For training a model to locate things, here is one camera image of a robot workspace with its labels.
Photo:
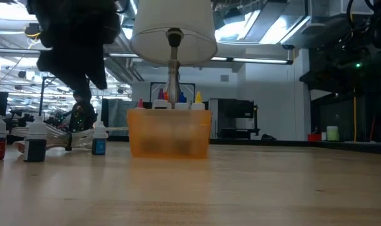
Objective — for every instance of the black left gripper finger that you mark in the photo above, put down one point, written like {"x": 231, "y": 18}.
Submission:
{"x": 71, "y": 69}
{"x": 99, "y": 69}

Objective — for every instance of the pink-cap red food coloring bottle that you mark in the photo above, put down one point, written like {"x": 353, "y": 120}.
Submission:
{"x": 140, "y": 103}

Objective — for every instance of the purple food coloring bottle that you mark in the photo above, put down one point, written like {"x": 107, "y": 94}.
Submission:
{"x": 161, "y": 100}

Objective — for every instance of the orange-cap food coloring bottle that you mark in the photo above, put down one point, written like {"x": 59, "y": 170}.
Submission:
{"x": 166, "y": 95}

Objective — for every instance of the small blue-label dropper bottle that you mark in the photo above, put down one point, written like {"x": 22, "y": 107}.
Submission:
{"x": 99, "y": 141}

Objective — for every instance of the small black dropper bottle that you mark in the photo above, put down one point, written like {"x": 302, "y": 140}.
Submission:
{"x": 35, "y": 141}

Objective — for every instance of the blue food coloring bottle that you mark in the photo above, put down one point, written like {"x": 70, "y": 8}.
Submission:
{"x": 182, "y": 102}

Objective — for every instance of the yellow food coloring bottle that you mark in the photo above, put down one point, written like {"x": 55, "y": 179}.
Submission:
{"x": 198, "y": 100}

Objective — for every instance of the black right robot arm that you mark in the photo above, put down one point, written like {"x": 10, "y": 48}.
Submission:
{"x": 350, "y": 47}

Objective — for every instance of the grey partition panel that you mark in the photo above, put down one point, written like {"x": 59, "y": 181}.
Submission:
{"x": 115, "y": 113}

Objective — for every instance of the silver table lamp white shade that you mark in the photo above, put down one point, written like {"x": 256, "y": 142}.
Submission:
{"x": 174, "y": 31}

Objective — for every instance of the orange translucent plastic bin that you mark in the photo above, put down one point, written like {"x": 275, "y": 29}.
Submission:
{"x": 169, "y": 135}

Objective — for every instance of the long ceiling light fixture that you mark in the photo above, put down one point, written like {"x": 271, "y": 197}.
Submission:
{"x": 259, "y": 60}

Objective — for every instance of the red storage bin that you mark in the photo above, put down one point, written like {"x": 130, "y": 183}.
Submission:
{"x": 314, "y": 137}

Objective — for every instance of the green and white roll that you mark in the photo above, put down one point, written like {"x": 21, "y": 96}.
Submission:
{"x": 332, "y": 133}

